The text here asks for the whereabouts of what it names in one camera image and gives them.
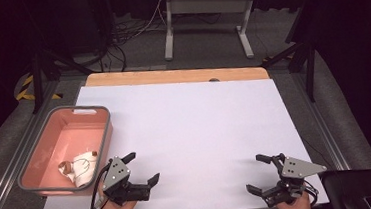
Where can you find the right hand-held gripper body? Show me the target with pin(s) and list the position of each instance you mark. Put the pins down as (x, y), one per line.
(295, 169)

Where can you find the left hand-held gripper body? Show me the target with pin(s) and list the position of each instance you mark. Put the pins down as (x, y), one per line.
(117, 174)

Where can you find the person's right hand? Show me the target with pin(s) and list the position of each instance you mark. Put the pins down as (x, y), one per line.
(293, 208)

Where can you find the crumpled white paper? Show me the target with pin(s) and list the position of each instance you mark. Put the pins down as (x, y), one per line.
(84, 169)

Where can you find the white table mat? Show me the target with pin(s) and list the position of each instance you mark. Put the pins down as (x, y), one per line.
(192, 134)

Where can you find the pink bin with grey rim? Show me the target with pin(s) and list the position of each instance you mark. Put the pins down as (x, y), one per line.
(59, 141)

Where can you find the black tripod stand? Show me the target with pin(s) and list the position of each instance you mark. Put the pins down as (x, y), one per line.
(37, 79)
(310, 71)

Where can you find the yellow and black hazard tape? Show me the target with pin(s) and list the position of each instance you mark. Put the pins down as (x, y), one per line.
(22, 94)

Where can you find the aluminium rail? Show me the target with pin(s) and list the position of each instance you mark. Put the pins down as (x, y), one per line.
(11, 165)
(322, 130)

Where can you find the white metal desk frame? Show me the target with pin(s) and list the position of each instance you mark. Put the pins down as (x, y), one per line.
(209, 5)

